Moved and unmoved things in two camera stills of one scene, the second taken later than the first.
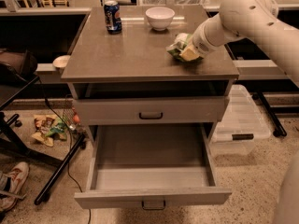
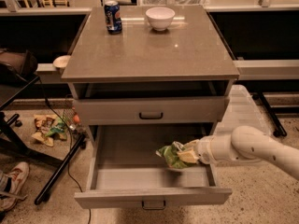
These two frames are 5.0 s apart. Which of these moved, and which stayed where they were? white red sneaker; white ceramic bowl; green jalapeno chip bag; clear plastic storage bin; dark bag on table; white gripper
Moved: green jalapeno chip bag; white gripper
Stayed: white ceramic bowl; dark bag on table; white red sneaker; clear plastic storage bin
